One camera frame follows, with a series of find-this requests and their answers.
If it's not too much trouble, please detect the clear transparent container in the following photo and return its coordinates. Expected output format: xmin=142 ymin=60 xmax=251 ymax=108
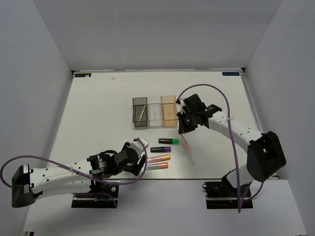
xmin=147 ymin=96 xmax=163 ymax=127

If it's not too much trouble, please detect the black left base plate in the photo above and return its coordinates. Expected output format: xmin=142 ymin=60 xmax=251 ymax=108
xmin=71 ymin=180 xmax=119 ymax=208

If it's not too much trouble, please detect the black green-capped highlighter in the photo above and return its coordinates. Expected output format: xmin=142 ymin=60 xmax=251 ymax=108
xmin=158 ymin=138 xmax=180 ymax=145

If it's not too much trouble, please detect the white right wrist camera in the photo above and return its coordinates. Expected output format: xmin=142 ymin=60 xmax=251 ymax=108
xmin=176 ymin=97 xmax=185 ymax=113

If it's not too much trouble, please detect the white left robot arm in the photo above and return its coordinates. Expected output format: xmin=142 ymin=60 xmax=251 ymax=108
xmin=11 ymin=139 xmax=149 ymax=208

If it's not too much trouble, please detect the pink yellow-capped highlighter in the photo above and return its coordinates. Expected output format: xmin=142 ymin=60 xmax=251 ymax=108
xmin=147 ymin=154 xmax=171 ymax=163

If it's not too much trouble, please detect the pink thin highlighter pen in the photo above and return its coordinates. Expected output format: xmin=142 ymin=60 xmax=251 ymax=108
xmin=181 ymin=134 xmax=192 ymax=153

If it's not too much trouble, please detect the grey orange-capped highlighter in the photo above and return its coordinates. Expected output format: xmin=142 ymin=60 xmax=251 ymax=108
xmin=147 ymin=162 xmax=168 ymax=171

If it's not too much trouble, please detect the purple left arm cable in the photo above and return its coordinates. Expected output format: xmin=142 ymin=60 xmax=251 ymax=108
xmin=0 ymin=137 xmax=149 ymax=208

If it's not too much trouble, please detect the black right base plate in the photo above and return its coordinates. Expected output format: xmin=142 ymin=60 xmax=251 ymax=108
xmin=202 ymin=181 xmax=238 ymax=209

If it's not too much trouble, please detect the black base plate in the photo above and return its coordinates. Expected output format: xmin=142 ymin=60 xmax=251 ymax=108
xmin=202 ymin=181 xmax=238 ymax=209
xmin=71 ymin=180 xmax=119 ymax=208

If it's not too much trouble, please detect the grey transparent container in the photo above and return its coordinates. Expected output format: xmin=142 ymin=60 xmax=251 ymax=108
xmin=132 ymin=97 xmax=148 ymax=128

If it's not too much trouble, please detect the black purple-capped highlighter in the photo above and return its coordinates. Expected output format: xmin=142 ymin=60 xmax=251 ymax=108
xmin=150 ymin=147 xmax=171 ymax=153

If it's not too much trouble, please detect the orange transparent container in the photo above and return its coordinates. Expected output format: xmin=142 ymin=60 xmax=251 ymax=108
xmin=161 ymin=95 xmax=178 ymax=127

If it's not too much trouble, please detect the blue left corner label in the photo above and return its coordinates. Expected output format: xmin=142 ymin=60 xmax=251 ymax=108
xmin=74 ymin=73 xmax=92 ymax=78

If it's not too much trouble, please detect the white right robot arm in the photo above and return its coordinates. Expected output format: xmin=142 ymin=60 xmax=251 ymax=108
xmin=177 ymin=94 xmax=286 ymax=196

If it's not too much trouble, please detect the yellow thin highlighter pen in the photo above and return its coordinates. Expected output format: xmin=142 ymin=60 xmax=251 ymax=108
xmin=138 ymin=105 xmax=146 ymax=122

